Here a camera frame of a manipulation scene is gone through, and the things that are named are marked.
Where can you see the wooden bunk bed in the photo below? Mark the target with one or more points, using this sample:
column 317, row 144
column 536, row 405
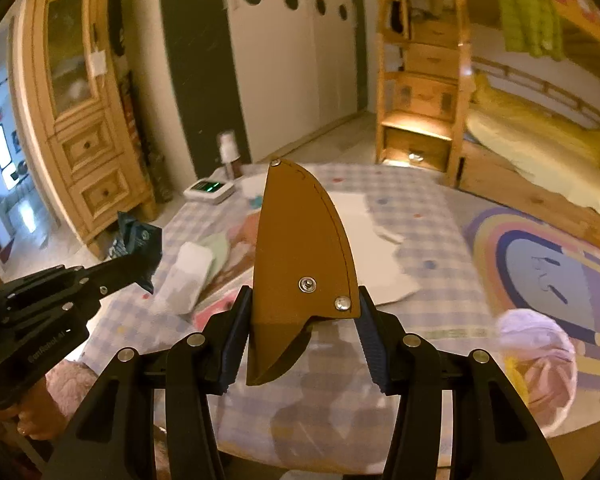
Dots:
column 545, row 200

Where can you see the dark blue snack wrapper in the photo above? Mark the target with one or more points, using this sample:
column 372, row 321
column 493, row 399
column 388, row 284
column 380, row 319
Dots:
column 137, row 237

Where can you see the green puffer jacket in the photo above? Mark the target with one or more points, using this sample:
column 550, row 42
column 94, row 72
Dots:
column 527, row 10

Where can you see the white folded tissue pack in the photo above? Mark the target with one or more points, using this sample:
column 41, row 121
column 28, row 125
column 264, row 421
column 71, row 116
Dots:
column 182, row 280

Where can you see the yellow duvet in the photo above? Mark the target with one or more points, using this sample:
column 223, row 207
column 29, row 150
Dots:
column 510, row 105

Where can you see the tall wooden cabinet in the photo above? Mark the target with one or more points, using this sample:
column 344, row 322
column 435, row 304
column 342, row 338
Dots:
column 80, row 145

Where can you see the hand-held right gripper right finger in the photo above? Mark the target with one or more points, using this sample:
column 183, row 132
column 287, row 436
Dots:
column 375, row 355

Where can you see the white device with green light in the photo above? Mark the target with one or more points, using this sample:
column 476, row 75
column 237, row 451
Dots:
column 207, row 191

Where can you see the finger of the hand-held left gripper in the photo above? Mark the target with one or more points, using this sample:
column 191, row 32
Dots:
column 45, row 302
column 120, row 272

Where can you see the pale yellow mattress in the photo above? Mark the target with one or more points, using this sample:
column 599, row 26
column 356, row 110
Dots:
column 540, row 155

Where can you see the light green paper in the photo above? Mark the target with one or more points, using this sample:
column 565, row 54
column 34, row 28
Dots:
column 217, row 255

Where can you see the white paper note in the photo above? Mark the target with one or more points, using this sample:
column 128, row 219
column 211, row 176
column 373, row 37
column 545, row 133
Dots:
column 98, row 63

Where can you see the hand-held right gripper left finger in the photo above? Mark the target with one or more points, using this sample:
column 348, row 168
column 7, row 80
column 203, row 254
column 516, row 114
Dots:
column 232, row 355

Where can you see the white cardboard box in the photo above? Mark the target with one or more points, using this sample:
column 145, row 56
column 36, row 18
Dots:
column 375, row 260

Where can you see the brown leather knife sheath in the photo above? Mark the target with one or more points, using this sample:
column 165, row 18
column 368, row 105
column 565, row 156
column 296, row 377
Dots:
column 300, row 240

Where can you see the person's left hand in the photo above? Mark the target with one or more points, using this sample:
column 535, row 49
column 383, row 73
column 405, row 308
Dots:
column 29, row 420

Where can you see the white wardrobe with round holes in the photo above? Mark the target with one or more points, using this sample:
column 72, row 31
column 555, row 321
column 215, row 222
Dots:
column 290, row 70

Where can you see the wooden stair drawers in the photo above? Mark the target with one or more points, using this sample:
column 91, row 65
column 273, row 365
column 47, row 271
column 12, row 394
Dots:
column 422, row 100

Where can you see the white spray bottle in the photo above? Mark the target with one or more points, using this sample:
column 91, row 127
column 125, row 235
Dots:
column 228, row 152

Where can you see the pink plastic bag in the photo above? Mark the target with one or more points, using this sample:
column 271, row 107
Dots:
column 537, row 365

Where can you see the rainbow patterned rug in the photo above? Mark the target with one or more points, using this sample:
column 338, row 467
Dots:
column 555, row 270

